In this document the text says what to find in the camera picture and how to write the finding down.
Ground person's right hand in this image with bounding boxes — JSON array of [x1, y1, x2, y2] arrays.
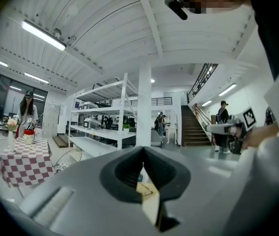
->
[[235, 125, 279, 150]]

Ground black balcony railing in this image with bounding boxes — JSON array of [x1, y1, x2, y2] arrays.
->
[[124, 96, 173, 107]]

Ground wooden step platform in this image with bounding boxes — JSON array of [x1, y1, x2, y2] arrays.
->
[[52, 134, 69, 148]]

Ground white vase with flowers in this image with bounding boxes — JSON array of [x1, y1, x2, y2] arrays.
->
[[5, 116, 19, 152]]

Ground person's right forearm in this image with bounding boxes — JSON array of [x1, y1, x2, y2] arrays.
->
[[255, 121, 279, 167]]

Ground red and cream jar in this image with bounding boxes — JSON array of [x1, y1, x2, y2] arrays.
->
[[23, 128, 36, 145]]

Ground white case on shelf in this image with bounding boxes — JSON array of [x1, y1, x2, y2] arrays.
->
[[82, 116, 104, 130]]

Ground black stair railing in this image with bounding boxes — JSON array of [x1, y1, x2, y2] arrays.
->
[[186, 62, 219, 103]]

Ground white metal shelf rack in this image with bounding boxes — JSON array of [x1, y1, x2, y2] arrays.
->
[[67, 72, 140, 157]]

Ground brown cardboard box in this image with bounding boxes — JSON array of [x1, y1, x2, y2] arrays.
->
[[136, 180, 161, 225]]

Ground white lockers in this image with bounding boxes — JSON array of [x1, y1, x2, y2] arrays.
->
[[42, 103, 61, 138]]

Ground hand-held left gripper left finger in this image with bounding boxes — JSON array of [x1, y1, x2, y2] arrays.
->
[[19, 146, 160, 236]]

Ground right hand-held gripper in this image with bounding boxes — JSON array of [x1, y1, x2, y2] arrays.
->
[[206, 106, 257, 155]]

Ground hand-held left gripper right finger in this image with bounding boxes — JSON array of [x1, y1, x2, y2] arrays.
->
[[143, 146, 253, 236]]

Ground brown staircase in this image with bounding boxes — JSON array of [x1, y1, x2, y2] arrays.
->
[[180, 104, 213, 147]]

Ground black head-worn camera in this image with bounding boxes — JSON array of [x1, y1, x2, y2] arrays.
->
[[164, 0, 189, 21]]

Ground white square column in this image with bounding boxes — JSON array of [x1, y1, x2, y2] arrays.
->
[[135, 60, 153, 148]]

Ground red checkered table cloth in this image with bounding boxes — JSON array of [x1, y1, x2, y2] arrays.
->
[[0, 138, 56, 189]]

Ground small white table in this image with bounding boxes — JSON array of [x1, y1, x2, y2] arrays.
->
[[165, 126, 179, 145]]

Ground large dark window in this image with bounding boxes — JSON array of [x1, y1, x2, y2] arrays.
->
[[0, 73, 49, 130]]

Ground white wire basket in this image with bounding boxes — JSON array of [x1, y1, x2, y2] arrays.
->
[[54, 148, 83, 174]]

